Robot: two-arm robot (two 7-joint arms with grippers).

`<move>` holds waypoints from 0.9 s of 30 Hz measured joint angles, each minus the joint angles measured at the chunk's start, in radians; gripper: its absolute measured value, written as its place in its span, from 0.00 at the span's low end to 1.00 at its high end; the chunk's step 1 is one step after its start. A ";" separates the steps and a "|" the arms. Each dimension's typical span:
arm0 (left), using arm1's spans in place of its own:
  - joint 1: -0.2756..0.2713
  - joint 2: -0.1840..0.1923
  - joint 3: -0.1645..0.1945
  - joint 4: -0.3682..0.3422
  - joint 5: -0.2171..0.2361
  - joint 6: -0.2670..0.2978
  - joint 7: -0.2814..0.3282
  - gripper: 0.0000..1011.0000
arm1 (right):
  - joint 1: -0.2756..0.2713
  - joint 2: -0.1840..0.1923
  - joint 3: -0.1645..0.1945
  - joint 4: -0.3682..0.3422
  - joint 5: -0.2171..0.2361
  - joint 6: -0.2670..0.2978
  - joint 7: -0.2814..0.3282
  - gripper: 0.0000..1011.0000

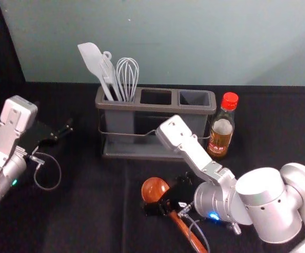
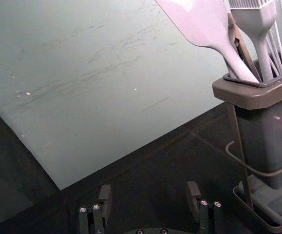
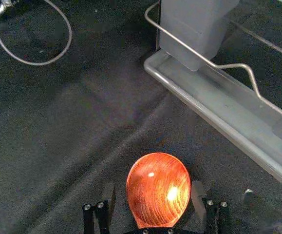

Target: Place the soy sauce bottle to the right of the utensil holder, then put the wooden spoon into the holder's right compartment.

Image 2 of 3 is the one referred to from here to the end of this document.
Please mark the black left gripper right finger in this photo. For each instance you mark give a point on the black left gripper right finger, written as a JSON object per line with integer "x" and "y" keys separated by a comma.
{"x": 192, "y": 192}

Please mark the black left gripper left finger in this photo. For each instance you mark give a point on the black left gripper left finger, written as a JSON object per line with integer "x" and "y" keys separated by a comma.
{"x": 104, "y": 195}

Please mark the black table cloth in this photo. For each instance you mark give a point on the black table cloth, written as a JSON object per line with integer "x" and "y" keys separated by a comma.
{"x": 143, "y": 175}

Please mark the dark grey utensil holder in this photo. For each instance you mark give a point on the dark grey utensil holder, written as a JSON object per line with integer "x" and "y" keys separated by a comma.
{"x": 269, "y": 136}

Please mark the steel kitchen tongs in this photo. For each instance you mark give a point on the steel kitchen tongs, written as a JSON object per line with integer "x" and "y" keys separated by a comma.
{"x": 240, "y": 46}

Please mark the grey silicone spatula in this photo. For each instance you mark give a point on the grey silicone spatula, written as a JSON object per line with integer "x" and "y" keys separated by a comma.
{"x": 204, "y": 22}

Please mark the grey silicone basting brush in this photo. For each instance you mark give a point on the grey silicone basting brush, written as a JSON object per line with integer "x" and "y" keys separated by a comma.
{"x": 257, "y": 17}

